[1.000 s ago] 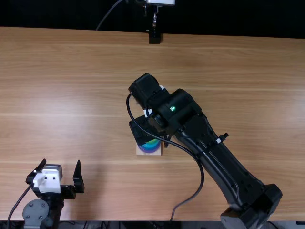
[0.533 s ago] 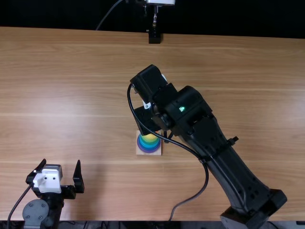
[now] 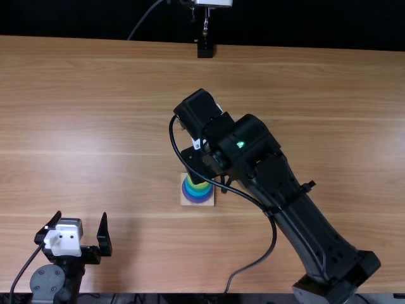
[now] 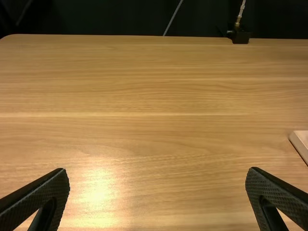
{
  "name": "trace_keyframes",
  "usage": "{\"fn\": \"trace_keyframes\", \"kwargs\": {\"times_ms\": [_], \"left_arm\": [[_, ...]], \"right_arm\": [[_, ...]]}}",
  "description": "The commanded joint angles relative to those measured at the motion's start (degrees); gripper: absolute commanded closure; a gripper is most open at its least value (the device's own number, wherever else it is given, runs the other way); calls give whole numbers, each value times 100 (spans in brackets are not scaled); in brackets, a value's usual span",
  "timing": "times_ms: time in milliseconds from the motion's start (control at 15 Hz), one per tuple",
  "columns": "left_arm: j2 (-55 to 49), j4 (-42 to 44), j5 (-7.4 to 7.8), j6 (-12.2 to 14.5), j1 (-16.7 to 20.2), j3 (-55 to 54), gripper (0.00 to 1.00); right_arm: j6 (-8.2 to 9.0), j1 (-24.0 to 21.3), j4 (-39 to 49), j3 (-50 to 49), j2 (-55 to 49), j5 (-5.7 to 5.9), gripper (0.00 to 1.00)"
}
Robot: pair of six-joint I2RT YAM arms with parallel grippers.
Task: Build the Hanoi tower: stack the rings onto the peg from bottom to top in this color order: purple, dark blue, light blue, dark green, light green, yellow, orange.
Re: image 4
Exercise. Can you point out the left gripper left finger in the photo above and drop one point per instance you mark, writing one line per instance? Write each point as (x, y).
(36, 199)

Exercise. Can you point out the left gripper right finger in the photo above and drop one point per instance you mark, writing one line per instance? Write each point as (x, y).
(276, 192)

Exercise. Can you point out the wooden peg base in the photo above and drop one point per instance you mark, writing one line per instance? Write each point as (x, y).
(302, 144)

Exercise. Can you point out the black clamp stand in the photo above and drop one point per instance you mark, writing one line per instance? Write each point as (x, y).
(240, 37)

